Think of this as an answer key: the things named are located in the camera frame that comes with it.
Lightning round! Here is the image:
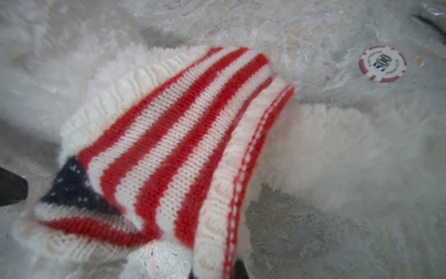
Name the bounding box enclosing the white teddy bear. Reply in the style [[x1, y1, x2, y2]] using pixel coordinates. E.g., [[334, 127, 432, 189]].
[[1, 1, 446, 279]]

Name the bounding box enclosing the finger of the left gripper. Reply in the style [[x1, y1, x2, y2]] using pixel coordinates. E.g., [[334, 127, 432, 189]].
[[0, 168, 29, 206]]

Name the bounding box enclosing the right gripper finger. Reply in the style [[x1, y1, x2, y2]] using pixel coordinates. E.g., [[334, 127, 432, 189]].
[[233, 259, 250, 279]]

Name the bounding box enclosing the red white striped sweater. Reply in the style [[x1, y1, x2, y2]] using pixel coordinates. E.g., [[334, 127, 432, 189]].
[[12, 45, 295, 279]]

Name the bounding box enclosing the small silver metal object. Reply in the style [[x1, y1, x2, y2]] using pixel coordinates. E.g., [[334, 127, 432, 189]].
[[413, 1, 446, 34]]

